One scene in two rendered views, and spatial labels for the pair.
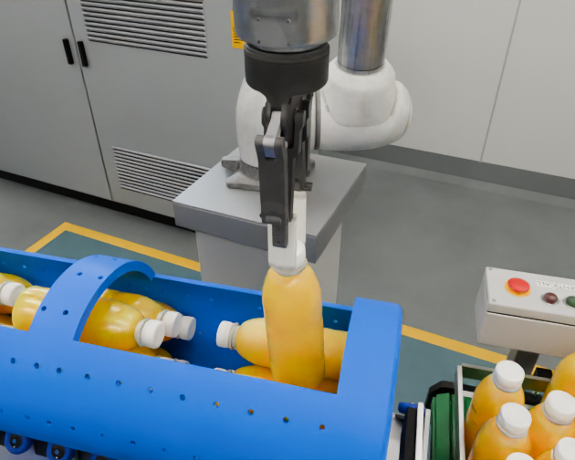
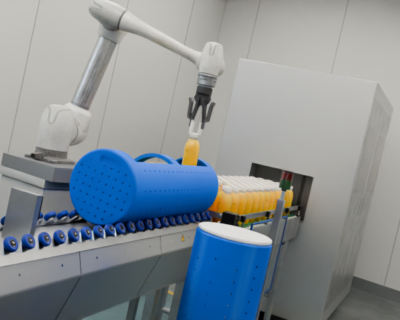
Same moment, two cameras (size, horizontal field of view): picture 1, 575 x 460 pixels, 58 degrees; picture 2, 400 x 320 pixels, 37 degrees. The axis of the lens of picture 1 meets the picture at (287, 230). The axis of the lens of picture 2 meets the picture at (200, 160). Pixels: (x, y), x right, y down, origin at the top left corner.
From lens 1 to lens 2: 2.84 m
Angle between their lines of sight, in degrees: 82
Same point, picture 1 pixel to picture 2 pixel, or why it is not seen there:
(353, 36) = (91, 94)
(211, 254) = (47, 203)
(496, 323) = not seen: hidden behind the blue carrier
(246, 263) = (63, 202)
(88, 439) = (188, 193)
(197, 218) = (64, 174)
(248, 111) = (65, 124)
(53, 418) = (185, 187)
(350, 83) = (87, 113)
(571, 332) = not seen: hidden behind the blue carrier
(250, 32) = (212, 84)
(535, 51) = not seen: outside the picture
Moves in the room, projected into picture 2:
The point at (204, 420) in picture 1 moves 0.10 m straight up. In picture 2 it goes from (202, 176) to (206, 155)
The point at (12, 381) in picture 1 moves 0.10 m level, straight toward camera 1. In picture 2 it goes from (179, 178) to (199, 181)
